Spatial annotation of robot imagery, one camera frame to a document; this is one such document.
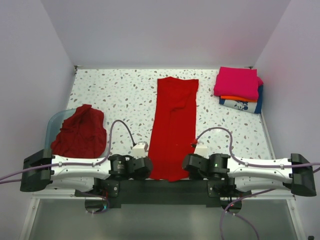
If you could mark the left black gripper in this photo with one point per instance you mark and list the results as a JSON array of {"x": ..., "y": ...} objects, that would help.
[{"x": 141, "y": 176}]

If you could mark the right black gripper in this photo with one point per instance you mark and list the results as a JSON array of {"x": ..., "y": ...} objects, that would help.
[{"x": 195, "y": 177}]

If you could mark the folded pink t-shirt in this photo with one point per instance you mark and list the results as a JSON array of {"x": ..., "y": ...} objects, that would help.
[{"x": 237, "y": 82}]

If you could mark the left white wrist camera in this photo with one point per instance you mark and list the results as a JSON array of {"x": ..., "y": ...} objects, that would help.
[{"x": 140, "y": 150}]

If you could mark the folded orange t-shirt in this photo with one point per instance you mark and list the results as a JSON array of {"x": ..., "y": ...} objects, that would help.
[{"x": 238, "y": 98}]

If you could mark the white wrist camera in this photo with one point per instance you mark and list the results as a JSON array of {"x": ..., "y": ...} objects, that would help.
[
  {"x": 140, "y": 150},
  {"x": 200, "y": 149}
]

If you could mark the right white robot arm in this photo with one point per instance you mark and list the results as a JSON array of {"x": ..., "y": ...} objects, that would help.
[{"x": 294, "y": 173}]

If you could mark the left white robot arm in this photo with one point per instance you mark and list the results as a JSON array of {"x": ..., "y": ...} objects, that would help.
[{"x": 44, "y": 170}]

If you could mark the bright red t-shirt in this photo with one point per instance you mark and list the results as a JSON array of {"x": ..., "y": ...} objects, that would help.
[{"x": 174, "y": 127}]

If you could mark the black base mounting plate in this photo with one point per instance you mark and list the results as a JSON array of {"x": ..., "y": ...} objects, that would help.
[{"x": 207, "y": 193}]

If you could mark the folded blue t-shirt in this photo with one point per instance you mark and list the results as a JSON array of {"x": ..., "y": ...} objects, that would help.
[{"x": 258, "y": 108}]

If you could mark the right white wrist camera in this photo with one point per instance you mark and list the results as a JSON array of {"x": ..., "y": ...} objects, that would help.
[{"x": 200, "y": 149}]

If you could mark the translucent blue plastic bin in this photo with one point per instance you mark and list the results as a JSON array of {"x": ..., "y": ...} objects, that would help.
[{"x": 54, "y": 125}]

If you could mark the folded white printed t-shirt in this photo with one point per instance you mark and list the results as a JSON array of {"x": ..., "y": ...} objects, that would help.
[{"x": 249, "y": 107}]

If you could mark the dark red t-shirt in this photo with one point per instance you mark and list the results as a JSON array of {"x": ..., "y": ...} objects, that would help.
[{"x": 82, "y": 135}]

